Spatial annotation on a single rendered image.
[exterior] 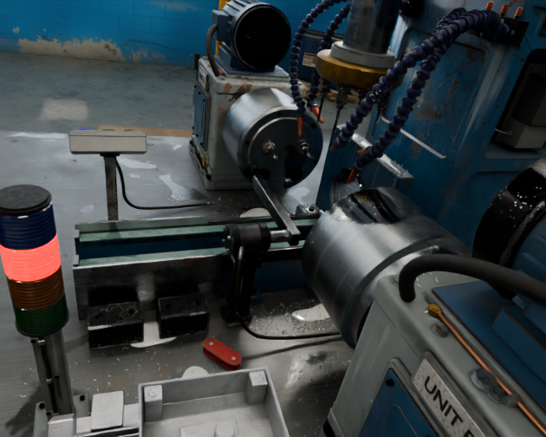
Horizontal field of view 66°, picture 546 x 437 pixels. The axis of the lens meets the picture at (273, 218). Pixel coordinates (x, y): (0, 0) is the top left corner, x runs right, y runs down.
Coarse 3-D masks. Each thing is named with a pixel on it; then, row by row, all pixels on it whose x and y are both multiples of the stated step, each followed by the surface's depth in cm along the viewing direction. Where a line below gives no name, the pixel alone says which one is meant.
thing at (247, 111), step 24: (264, 96) 115; (288, 96) 119; (240, 120) 113; (264, 120) 108; (288, 120) 110; (312, 120) 112; (240, 144) 110; (264, 144) 109; (288, 144) 114; (312, 144) 116; (240, 168) 114; (264, 168) 115; (288, 168) 118; (312, 168) 121
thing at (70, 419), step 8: (56, 416) 40; (64, 416) 40; (72, 416) 40; (48, 424) 38; (56, 424) 39; (64, 424) 39; (72, 424) 39; (48, 432) 38; (56, 432) 38; (64, 432) 39; (72, 432) 39
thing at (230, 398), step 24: (144, 384) 37; (168, 384) 38; (192, 384) 39; (216, 384) 40; (240, 384) 41; (264, 384) 39; (144, 408) 38; (168, 408) 39; (192, 408) 39; (216, 408) 40; (240, 408) 40; (264, 408) 40; (144, 432) 37; (168, 432) 37; (192, 432) 36; (216, 432) 36; (240, 432) 38; (264, 432) 38; (288, 432) 36
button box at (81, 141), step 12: (72, 132) 96; (84, 132) 97; (96, 132) 98; (108, 132) 99; (120, 132) 100; (132, 132) 101; (144, 132) 102; (72, 144) 96; (84, 144) 97; (96, 144) 98; (108, 144) 99; (120, 144) 100; (132, 144) 101; (144, 144) 102
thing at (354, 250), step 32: (384, 192) 73; (320, 224) 74; (352, 224) 69; (384, 224) 66; (416, 224) 66; (320, 256) 71; (352, 256) 65; (384, 256) 62; (416, 256) 61; (320, 288) 72; (352, 288) 63; (352, 320) 65
